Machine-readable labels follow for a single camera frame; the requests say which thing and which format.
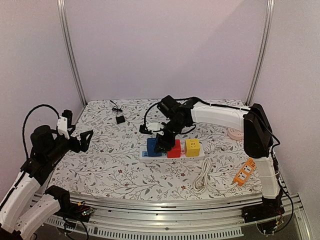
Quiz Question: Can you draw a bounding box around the aluminium frame post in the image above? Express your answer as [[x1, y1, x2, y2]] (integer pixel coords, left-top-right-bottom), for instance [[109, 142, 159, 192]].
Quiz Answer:
[[57, 0, 88, 107], [245, 0, 275, 106]]

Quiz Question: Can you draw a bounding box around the left aluminium frame post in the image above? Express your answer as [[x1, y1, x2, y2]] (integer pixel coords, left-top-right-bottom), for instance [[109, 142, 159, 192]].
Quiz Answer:
[[57, 0, 88, 107]]

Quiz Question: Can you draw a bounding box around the front aluminium rail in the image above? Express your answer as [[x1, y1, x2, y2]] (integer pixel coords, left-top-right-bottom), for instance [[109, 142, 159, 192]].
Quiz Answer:
[[32, 194, 314, 240]]

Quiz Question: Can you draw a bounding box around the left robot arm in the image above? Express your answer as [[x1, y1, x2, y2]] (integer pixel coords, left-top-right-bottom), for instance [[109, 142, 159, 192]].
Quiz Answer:
[[0, 109, 94, 240]]

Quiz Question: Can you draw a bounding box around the right aluminium frame post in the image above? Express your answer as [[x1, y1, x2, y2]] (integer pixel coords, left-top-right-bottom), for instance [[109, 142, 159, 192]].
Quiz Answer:
[[245, 0, 275, 106]]

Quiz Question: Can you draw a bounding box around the pink round power socket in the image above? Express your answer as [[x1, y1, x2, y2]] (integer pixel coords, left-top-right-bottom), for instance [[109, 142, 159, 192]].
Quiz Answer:
[[227, 128, 244, 141]]

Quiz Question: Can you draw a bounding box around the blue cube socket adapter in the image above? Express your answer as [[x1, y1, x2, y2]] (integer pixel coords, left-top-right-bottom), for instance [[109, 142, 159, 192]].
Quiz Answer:
[[147, 138, 162, 157]]

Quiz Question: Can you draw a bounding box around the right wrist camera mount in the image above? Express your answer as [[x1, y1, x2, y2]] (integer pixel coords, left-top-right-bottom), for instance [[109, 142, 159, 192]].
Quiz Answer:
[[139, 122, 165, 135]]

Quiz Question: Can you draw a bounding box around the yellow cube socket adapter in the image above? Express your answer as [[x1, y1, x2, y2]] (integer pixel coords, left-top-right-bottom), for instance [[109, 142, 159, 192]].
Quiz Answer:
[[184, 138, 201, 158]]

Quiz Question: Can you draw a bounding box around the black power adapter with cable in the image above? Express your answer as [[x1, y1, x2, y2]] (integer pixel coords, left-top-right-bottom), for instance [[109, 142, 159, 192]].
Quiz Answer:
[[110, 100, 126, 125]]

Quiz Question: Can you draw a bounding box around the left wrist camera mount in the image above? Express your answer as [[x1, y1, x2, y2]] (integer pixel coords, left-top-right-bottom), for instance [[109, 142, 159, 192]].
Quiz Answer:
[[56, 109, 73, 140]]

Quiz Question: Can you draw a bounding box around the red cube socket adapter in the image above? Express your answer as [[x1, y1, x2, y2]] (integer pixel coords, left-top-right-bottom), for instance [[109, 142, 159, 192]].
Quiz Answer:
[[167, 139, 181, 159]]

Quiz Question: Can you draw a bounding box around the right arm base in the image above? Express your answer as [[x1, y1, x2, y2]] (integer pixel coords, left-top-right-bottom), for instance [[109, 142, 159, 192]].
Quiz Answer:
[[241, 195, 285, 235]]

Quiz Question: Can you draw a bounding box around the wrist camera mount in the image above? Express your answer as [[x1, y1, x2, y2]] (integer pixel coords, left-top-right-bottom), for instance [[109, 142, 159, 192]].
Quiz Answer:
[[139, 122, 165, 135], [56, 109, 73, 140]]

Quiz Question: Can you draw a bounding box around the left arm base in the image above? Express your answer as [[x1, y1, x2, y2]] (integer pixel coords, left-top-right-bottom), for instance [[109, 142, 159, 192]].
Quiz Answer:
[[44, 185, 94, 223]]

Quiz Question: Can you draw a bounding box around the floral table mat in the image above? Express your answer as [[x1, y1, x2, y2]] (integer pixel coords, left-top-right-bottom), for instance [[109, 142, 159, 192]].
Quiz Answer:
[[49, 99, 263, 202]]

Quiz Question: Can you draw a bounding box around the white multicolour power strip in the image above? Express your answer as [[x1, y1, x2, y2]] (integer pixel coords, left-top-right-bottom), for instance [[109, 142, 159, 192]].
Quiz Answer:
[[139, 146, 206, 164]]

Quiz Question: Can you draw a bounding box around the orange power strip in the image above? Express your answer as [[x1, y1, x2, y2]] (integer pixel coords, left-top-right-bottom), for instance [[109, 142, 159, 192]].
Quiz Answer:
[[233, 157, 256, 187]]

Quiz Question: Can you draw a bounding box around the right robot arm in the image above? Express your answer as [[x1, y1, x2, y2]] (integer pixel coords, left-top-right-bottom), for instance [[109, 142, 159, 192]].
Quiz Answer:
[[139, 95, 281, 218]]

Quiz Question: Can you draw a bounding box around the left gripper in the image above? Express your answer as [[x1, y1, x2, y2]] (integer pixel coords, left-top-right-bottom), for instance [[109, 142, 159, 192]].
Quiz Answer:
[[46, 125, 94, 164]]

